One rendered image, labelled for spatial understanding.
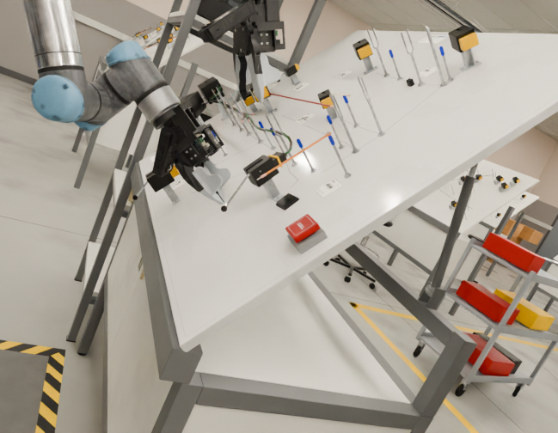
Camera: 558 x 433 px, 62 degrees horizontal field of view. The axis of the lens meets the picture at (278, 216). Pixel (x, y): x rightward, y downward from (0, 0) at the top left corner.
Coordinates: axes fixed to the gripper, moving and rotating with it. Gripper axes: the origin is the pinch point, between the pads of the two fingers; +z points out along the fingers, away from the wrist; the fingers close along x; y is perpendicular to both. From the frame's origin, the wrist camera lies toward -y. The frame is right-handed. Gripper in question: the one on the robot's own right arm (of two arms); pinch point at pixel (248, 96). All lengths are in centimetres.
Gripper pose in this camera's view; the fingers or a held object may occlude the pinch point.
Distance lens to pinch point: 98.1
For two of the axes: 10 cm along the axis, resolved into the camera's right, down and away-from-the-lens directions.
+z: 0.6, 9.4, 3.3
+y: 8.9, -2.0, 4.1
